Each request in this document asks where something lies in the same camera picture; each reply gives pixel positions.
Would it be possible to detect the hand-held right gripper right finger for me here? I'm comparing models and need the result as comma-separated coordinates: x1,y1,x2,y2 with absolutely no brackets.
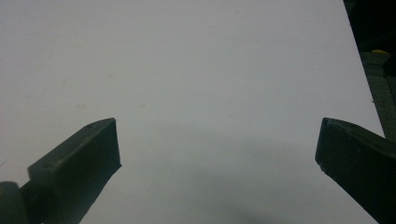
314,117,396,224

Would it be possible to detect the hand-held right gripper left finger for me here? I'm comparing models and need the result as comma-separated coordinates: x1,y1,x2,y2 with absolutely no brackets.
19,117,122,224

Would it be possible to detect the dark metal stand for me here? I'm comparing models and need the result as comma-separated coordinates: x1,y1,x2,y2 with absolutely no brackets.
342,0,396,144

